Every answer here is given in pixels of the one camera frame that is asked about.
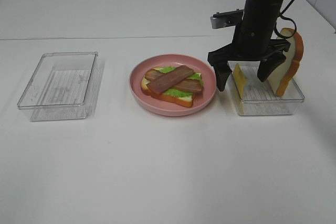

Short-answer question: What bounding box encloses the pink round plate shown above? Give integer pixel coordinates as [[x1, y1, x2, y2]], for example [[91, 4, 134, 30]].
[[129, 54, 217, 116]]

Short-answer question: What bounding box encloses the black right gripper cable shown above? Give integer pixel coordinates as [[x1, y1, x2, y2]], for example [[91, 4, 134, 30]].
[[274, 0, 301, 41]]

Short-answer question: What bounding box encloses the green lettuce leaf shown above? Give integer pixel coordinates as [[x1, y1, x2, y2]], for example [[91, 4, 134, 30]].
[[153, 66, 204, 99]]

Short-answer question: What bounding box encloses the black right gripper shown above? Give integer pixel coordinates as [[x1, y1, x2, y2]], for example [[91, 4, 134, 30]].
[[207, 19, 289, 92]]

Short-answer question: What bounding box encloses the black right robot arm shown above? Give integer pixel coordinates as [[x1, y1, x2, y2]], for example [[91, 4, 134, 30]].
[[207, 0, 290, 91]]

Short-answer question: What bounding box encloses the yellow cheese slice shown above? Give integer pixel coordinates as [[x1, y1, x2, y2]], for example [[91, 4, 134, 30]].
[[233, 63, 247, 115]]

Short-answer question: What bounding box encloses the bread slice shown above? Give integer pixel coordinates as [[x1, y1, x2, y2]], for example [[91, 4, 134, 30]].
[[140, 66, 204, 108], [267, 28, 304, 97]]

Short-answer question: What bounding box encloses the clear left plastic container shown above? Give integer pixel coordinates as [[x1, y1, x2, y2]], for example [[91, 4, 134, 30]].
[[17, 51, 104, 122]]

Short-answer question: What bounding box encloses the clear right plastic container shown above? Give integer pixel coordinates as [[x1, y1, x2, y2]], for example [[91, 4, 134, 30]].
[[226, 61, 305, 116]]

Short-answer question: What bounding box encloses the bacon strip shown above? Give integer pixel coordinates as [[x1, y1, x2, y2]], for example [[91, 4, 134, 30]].
[[147, 65, 194, 94], [144, 68, 204, 94]]

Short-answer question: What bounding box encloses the clear plastic container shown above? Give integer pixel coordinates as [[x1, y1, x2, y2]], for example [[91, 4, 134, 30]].
[[226, 61, 305, 116], [17, 51, 104, 122]]

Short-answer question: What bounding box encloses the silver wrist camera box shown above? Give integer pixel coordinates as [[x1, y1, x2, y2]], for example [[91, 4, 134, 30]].
[[211, 9, 244, 29]]

